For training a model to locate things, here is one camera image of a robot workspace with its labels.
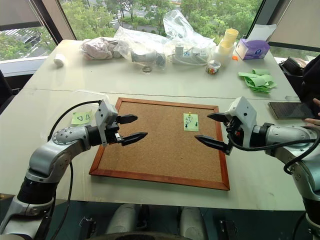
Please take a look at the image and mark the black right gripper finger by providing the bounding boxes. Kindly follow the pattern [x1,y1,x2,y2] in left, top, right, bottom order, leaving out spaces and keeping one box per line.
[206,112,230,124]
[194,134,234,156]

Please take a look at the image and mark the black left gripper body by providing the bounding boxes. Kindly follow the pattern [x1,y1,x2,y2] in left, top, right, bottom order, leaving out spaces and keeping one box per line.
[104,119,124,146]

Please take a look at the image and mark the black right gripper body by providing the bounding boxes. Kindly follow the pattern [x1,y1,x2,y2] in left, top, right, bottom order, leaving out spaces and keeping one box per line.
[225,116,244,147]

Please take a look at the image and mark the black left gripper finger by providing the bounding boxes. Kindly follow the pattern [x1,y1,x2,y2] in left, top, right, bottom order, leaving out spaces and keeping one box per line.
[117,113,139,125]
[120,131,149,147]

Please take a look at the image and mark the wood framed cork board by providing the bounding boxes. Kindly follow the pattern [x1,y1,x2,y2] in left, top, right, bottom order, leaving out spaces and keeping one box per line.
[88,97,231,192]

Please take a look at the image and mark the green note with scribbles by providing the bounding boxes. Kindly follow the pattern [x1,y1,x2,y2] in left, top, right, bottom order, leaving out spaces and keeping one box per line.
[182,112,200,132]

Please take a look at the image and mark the green note with triangles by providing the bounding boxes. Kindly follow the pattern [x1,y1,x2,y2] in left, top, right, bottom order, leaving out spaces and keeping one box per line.
[70,109,94,126]

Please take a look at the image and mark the small jar of pins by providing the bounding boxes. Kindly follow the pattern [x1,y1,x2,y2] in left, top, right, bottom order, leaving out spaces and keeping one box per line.
[205,59,222,76]

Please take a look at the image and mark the bare person hand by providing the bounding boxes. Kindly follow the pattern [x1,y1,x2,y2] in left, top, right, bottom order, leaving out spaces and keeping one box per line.
[304,97,320,129]

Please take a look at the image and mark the pile of green paper notes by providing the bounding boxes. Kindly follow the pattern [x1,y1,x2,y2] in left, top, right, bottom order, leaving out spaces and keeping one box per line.
[237,68,278,95]

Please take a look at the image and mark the black smartphone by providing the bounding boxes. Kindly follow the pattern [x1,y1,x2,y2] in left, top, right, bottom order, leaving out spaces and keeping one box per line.
[268,100,317,120]

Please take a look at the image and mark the wide cream plastic cup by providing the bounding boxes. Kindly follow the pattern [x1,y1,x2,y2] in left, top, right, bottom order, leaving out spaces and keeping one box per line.
[216,40,236,69]

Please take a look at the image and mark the grey white cylinder device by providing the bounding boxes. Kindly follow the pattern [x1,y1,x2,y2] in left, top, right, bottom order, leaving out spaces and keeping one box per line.
[130,49,167,68]

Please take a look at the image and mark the white power strip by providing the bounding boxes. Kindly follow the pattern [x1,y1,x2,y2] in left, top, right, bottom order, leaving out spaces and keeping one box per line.
[171,44,210,65]

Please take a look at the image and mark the purple tissue box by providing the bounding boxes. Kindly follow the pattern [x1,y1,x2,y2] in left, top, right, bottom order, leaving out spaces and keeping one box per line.
[234,37,271,61]

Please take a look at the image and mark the bagged pink cloth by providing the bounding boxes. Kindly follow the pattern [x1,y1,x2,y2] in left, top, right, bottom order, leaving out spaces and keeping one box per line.
[79,36,124,61]

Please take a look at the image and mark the tall cream plastic cup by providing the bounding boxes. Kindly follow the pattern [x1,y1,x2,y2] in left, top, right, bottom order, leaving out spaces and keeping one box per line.
[222,27,240,48]

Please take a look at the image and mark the silver rounded robot leg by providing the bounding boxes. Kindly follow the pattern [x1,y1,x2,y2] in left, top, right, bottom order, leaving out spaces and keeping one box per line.
[110,203,138,236]
[179,206,209,240]

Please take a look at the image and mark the black bag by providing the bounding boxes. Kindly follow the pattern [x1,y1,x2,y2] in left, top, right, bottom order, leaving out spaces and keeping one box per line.
[278,56,311,76]

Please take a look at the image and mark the white tape roll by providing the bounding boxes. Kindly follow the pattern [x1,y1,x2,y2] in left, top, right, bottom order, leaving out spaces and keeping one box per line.
[53,52,67,68]

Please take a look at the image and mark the person in dark clothing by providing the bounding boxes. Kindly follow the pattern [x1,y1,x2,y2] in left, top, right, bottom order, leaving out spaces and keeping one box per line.
[299,53,320,106]

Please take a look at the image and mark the clear plastic bag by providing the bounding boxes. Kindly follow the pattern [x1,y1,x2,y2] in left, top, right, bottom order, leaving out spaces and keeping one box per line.
[113,9,217,66]

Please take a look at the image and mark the dark chair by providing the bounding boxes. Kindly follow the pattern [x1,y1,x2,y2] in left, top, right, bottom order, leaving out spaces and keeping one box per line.
[0,69,15,109]

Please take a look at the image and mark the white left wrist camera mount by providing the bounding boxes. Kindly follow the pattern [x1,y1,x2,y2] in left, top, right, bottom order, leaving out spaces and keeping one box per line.
[94,99,119,147]

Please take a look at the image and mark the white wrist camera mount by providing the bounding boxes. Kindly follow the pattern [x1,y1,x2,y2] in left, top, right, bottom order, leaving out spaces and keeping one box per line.
[94,99,119,147]
[224,96,258,149]

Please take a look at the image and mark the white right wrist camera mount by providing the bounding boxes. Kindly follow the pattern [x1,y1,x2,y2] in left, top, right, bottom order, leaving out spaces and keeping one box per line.
[224,96,258,149]

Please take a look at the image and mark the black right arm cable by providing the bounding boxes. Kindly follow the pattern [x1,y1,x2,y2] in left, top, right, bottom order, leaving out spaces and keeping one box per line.
[227,129,320,176]

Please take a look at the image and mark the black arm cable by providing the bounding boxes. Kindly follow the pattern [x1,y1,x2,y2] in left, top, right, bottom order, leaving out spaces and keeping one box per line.
[47,99,104,240]
[227,129,320,176]

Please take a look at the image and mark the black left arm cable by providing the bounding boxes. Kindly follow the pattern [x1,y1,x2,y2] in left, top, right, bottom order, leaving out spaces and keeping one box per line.
[47,99,104,240]

